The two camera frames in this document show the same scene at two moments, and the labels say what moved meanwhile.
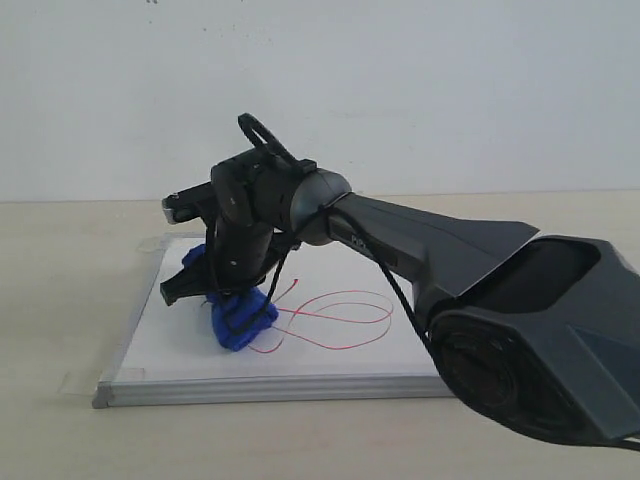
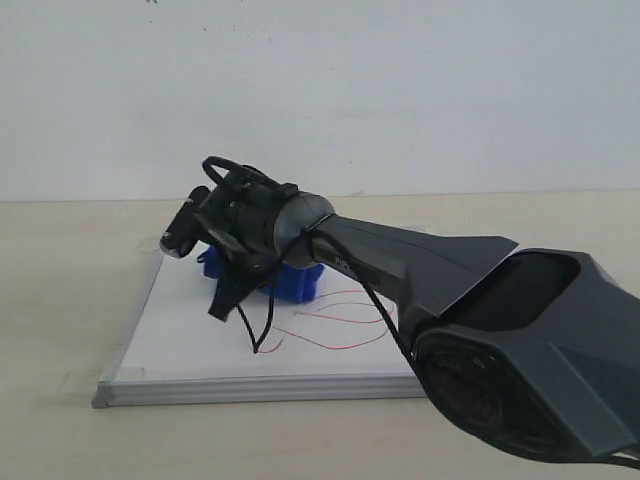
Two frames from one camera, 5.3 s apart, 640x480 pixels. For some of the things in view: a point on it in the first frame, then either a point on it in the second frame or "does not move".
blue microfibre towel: [238, 316] → [286, 283]
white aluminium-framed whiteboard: [346, 332] does not move
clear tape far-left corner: [148, 245] does not move
